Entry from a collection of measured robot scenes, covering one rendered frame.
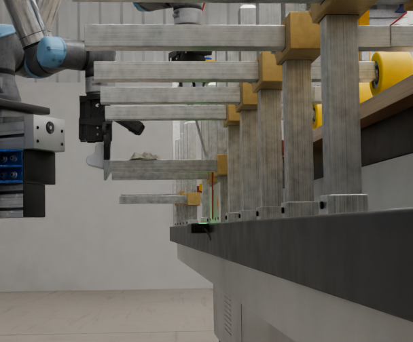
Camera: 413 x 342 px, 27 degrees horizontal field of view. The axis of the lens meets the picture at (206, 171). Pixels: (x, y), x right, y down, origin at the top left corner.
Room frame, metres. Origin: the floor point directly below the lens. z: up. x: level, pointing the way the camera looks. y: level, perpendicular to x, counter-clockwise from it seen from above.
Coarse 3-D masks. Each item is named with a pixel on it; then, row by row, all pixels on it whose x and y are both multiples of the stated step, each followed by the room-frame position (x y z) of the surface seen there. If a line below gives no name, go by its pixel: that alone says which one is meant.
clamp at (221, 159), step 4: (216, 156) 2.13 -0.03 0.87; (220, 156) 2.10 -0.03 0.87; (224, 156) 2.10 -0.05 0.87; (220, 160) 2.10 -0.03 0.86; (224, 160) 2.10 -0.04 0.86; (220, 164) 2.10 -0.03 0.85; (224, 164) 2.10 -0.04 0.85; (220, 168) 2.10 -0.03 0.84; (224, 168) 2.10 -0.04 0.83; (216, 172) 2.14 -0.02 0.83; (220, 172) 2.10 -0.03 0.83; (224, 172) 2.10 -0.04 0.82; (216, 176) 2.19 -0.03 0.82
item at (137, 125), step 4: (108, 104) 2.10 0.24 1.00; (104, 108) 2.10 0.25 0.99; (104, 112) 2.10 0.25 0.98; (120, 124) 2.14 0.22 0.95; (124, 124) 2.11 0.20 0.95; (128, 124) 2.11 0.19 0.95; (132, 124) 2.11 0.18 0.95; (136, 124) 2.11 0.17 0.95; (140, 124) 2.11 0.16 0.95; (128, 128) 2.13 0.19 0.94; (132, 128) 2.11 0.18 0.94; (136, 128) 2.11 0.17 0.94; (140, 128) 2.11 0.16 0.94; (144, 128) 2.13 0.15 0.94; (132, 132) 2.13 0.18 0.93; (136, 132) 2.12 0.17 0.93; (140, 132) 2.12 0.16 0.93
